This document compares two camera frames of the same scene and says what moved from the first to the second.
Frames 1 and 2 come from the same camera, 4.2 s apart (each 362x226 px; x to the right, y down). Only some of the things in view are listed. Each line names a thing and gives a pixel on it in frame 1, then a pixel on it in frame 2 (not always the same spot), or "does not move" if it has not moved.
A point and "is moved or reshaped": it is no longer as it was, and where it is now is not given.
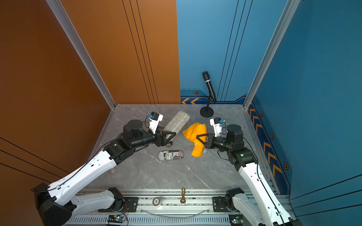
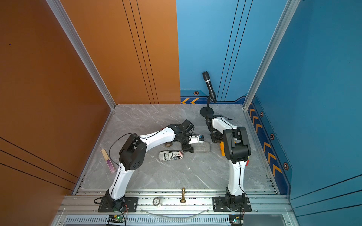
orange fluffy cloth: (191, 132) is moved or reshaped
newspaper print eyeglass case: (170, 155) does not move
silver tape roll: (156, 201) does not move
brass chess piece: (183, 200) does not move
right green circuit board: (236, 219) does not move
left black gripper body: (157, 141) → (186, 147)
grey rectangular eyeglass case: (177, 123) → (201, 147)
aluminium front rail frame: (178, 207) does not move
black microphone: (212, 95) does not move
